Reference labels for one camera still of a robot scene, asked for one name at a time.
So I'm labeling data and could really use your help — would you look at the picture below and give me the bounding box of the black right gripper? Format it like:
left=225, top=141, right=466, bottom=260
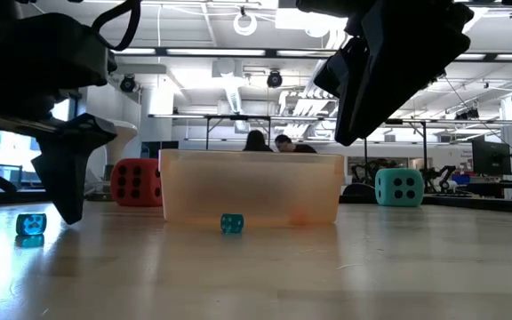
left=295, top=0, right=475, bottom=147

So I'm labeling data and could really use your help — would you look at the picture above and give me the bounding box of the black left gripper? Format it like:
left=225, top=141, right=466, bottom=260
left=0, top=0, right=119, bottom=226

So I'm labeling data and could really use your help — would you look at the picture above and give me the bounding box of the small light blue die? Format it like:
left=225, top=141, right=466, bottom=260
left=15, top=212, right=48, bottom=237

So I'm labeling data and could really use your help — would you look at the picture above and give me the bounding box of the large red foam die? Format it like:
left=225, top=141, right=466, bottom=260
left=110, top=157, right=164, bottom=208

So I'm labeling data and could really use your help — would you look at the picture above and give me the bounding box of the large teal foam die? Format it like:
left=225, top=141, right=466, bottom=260
left=374, top=167, right=425, bottom=208

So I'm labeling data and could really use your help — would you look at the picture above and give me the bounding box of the translucent orange plastic bin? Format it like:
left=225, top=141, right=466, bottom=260
left=158, top=148, right=345, bottom=226

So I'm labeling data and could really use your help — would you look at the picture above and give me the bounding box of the small teal die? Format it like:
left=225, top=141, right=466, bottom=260
left=220, top=213, right=245, bottom=235

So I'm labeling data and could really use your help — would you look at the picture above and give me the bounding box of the large window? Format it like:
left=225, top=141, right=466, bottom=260
left=0, top=100, right=79, bottom=188

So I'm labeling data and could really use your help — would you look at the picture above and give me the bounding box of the dark screen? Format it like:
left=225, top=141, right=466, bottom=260
left=140, top=140, right=180, bottom=160

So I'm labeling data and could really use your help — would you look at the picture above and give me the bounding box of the person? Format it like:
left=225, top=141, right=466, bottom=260
left=274, top=134, right=318, bottom=155
left=242, top=129, right=275, bottom=153

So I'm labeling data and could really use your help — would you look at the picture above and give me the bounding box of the black dome object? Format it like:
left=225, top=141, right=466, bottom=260
left=342, top=182, right=378, bottom=198

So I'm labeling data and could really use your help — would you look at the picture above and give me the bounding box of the black computer monitor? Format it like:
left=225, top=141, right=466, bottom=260
left=471, top=139, right=512, bottom=176

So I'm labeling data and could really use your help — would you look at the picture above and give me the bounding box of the dark desk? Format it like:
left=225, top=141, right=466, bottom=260
left=455, top=180, right=512, bottom=199

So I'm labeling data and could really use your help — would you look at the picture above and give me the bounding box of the white pedestal stool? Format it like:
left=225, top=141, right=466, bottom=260
left=104, top=119, right=139, bottom=166

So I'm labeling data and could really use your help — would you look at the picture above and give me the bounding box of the black ceiling camera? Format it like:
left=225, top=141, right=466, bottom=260
left=266, top=69, right=284, bottom=89
left=454, top=108, right=480, bottom=121
left=119, top=74, right=138, bottom=94

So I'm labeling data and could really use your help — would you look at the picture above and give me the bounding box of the black metal rig frame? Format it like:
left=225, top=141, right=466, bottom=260
left=362, top=117, right=429, bottom=179
left=203, top=114, right=273, bottom=151

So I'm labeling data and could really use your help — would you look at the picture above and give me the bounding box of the white coiled cable ring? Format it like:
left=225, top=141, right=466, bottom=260
left=232, top=11, right=259, bottom=37

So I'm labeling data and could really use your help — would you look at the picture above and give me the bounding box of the ceiling light rail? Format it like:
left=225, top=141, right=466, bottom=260
left=111, top=46, right=512, bottom=63

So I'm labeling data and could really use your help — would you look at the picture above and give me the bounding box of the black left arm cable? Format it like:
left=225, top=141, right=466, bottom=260
left=90, top=0, right=142, bottom=52

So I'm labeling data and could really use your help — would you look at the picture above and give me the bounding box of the black table frame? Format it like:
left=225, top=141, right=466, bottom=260
left=340, top=193, right=512, bottom=217

